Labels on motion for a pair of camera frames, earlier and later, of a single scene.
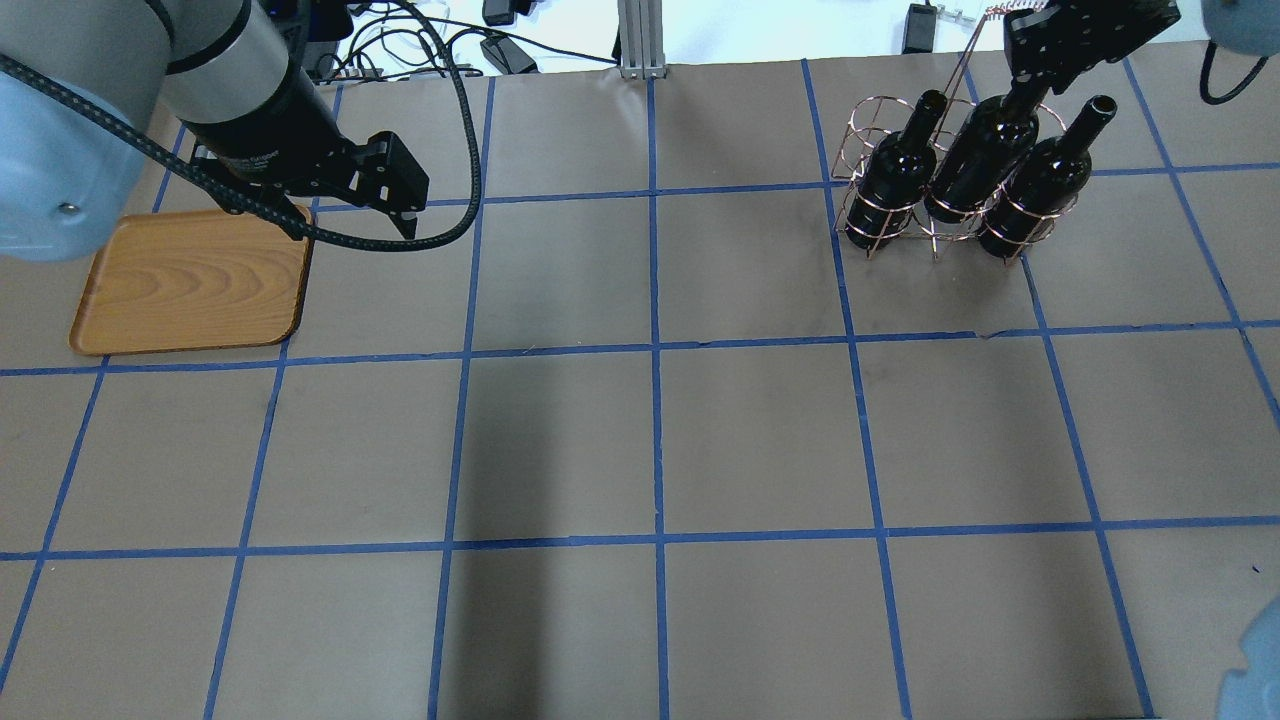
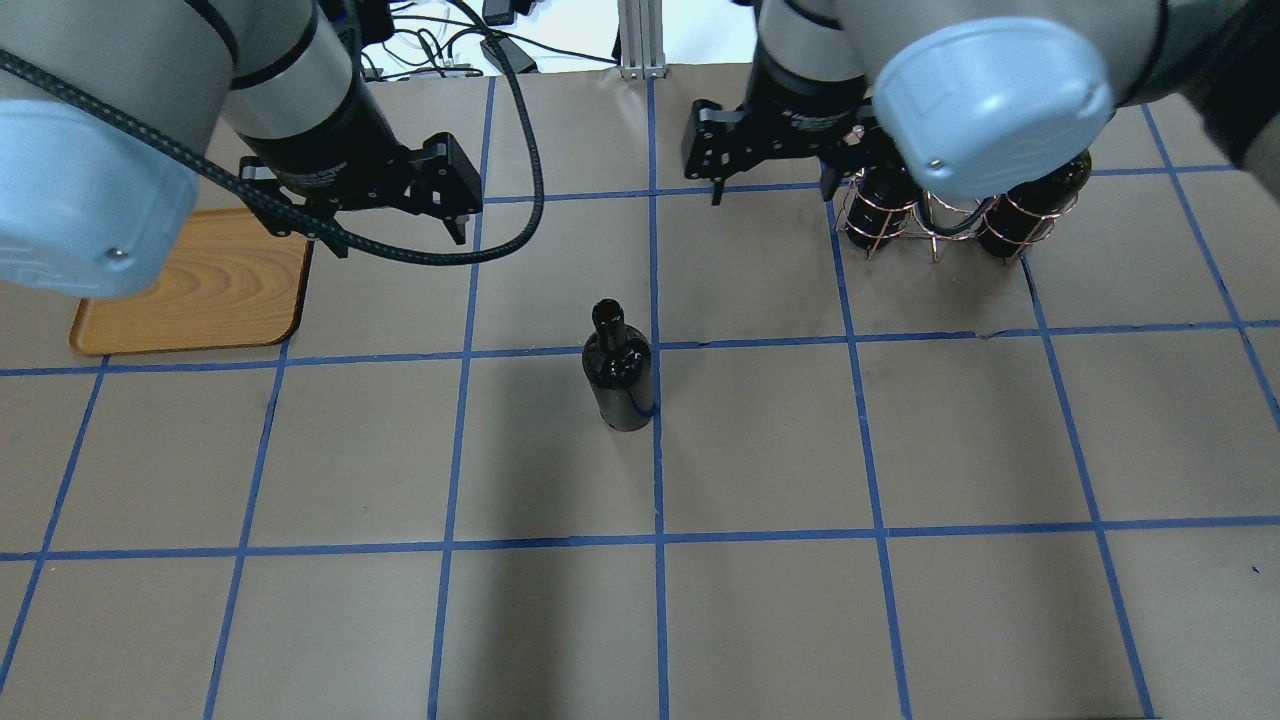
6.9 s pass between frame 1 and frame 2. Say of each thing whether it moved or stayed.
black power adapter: stayed
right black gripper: moved
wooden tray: stayed
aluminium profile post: stayed
